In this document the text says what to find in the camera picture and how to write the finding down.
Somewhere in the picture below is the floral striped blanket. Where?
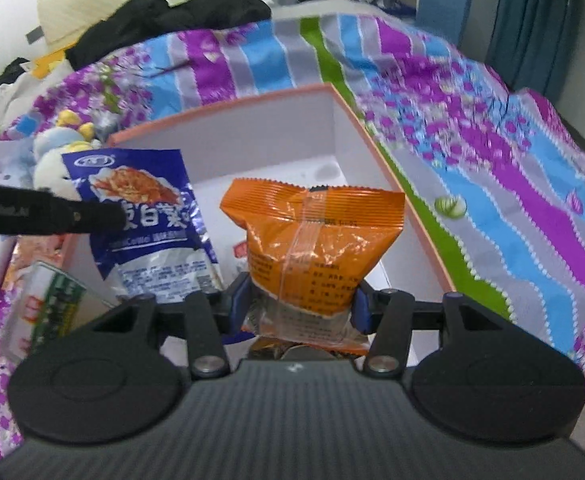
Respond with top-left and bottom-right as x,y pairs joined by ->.
0,12 -> 585,465

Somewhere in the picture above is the pale blue plastic bag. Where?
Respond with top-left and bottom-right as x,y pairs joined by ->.
0,137 -> 39,187

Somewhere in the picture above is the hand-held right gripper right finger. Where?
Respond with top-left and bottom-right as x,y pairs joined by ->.
351,279 -> 504,380

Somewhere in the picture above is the grey bed sheet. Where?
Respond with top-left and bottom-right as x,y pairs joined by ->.
0,60 -> 69,133

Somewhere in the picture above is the yellow pillow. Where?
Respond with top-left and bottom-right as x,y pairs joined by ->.
31,47 -> 74,81

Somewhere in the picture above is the blue white snack packet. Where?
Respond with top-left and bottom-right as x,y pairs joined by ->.
61,148 -> 226,307

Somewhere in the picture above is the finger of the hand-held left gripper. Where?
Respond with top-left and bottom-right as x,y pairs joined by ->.
28,187 -> 128,236

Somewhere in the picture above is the blue plush toy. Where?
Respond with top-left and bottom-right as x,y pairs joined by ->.
33,109 -> 99,157

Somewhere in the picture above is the blue curtain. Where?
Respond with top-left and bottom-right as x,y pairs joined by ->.
485,0 -> 585,113

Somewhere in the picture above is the orange snack packet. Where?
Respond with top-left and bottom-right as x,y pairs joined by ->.
219,177 -> 407,352

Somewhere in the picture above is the black clothing pile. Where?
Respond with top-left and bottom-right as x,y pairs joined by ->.
66,0 -> 324,70

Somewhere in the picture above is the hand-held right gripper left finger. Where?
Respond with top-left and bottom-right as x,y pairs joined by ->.
90,272 -> 251,380

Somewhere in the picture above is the pink cardboard box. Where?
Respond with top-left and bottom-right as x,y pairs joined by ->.
61,82 -> 459,367

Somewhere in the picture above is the dark clothing heap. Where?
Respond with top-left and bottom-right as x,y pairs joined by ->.
0,56 -> 31,96

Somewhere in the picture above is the white plush toy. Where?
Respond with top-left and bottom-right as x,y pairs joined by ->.
32,141 -> 87,202

